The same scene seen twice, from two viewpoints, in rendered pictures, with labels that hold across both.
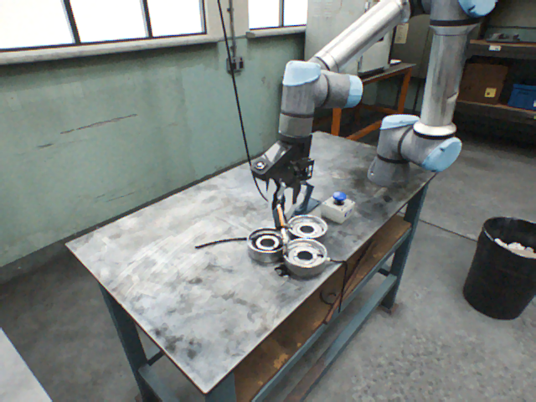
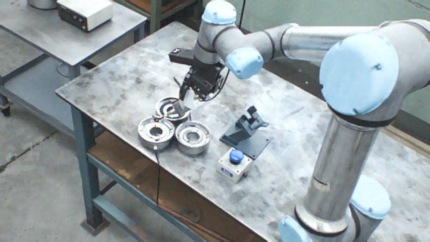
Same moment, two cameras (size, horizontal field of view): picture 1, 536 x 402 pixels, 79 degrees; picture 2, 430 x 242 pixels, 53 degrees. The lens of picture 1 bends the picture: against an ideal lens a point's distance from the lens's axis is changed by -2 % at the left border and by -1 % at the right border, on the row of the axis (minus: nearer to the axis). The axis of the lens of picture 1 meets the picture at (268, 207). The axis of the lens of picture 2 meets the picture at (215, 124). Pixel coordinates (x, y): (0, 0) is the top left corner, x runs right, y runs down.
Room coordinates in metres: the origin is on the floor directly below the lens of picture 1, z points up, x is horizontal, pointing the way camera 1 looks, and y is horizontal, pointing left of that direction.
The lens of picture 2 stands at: (0.58, -0.96, 1.77)
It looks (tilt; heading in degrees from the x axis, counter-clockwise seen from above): 45 degrees down; 77
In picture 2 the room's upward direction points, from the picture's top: 11 degrees clockwise
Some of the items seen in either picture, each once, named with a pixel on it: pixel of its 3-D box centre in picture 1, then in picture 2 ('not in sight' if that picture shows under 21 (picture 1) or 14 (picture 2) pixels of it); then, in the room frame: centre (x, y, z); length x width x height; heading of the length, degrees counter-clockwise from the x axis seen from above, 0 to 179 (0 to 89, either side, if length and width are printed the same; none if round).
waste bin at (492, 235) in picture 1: (506, 270); not in sight; (1.22, -1.19, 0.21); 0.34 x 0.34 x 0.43
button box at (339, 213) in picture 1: (338, 208); (235, 166); (0.84, -0.21, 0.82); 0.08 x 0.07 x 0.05; 138
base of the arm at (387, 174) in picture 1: (391, 166); not in sight; (1.08, -0.44, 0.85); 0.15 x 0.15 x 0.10
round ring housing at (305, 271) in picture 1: (304, 258); (156, 133); (0.62, -0.09, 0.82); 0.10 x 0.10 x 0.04
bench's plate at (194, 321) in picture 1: (290, 199); (260, 138); (0.94, -0.07, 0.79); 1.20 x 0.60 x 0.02; 138
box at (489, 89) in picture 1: (485, 80); not in sight; (3.61, -2.26, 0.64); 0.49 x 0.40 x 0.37; 53
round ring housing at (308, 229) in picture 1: (306, 231); (192, 138); (0.73, -0.10, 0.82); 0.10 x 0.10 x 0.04
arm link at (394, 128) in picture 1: (399, 135); (357, 207); (1.08, -0.44, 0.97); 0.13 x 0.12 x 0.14; 26
